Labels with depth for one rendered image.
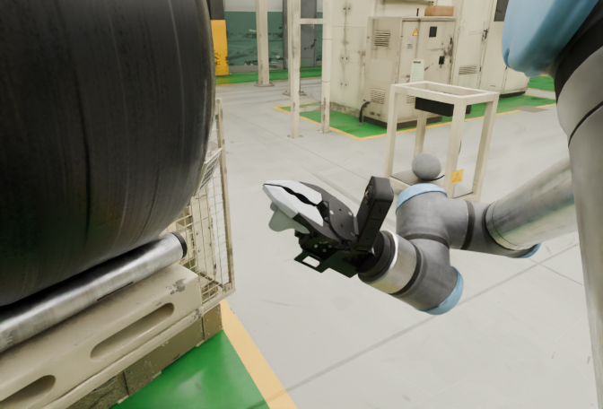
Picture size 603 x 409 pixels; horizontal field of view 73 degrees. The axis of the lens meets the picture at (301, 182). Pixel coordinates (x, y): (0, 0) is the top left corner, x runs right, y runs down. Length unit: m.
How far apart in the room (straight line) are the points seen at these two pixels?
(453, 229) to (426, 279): 0.12
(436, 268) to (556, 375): 1.27
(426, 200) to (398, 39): 4.09
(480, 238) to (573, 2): 0.58
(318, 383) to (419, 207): 1.03
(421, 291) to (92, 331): 0.45
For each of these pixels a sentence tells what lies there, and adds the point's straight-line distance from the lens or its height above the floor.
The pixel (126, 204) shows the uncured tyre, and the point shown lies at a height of 1.05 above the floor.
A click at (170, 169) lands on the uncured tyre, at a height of 1.07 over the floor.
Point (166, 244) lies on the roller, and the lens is 0.62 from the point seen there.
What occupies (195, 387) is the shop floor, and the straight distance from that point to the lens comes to 1.66.
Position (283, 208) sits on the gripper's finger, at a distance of 0.52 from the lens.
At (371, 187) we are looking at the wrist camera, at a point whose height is 1.01.
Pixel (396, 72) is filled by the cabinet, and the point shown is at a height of 0.67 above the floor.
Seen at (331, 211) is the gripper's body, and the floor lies 0.97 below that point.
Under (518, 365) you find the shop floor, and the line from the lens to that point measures 1.87.
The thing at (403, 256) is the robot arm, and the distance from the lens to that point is 0.62.
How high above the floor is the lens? 1.22
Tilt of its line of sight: 22 degrees down
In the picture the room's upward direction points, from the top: straight up
